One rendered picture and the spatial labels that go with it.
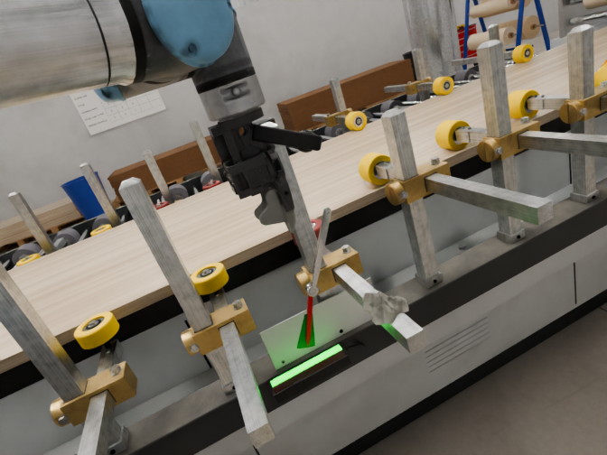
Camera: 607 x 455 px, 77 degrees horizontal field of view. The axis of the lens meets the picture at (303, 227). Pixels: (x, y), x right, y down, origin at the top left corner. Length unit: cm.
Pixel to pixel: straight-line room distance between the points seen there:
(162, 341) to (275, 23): 750
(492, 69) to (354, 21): 780
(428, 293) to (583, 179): 52
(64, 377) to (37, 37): 60
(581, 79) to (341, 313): 77
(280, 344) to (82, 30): 65
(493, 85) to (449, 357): 90
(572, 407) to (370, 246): 88
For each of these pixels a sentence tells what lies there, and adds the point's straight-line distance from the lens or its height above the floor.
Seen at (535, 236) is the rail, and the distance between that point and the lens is 110.
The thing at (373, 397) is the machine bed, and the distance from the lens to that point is 138.
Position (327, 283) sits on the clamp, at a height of 84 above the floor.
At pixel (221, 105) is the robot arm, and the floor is 123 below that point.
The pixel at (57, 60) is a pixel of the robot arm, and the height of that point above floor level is 131.
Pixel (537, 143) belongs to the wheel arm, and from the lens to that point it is 97.
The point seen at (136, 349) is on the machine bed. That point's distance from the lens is 105.
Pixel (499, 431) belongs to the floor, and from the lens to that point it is 155.
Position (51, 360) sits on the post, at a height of 94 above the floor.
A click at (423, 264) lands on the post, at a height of 76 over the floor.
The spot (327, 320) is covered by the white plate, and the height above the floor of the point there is 75.
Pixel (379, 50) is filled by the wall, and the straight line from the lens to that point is 886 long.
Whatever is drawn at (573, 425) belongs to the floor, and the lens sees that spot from 159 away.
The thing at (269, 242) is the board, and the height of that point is 89.
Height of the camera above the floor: 126
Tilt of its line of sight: 23 degrees down
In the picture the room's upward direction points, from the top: 19 degrees counter-clockwise
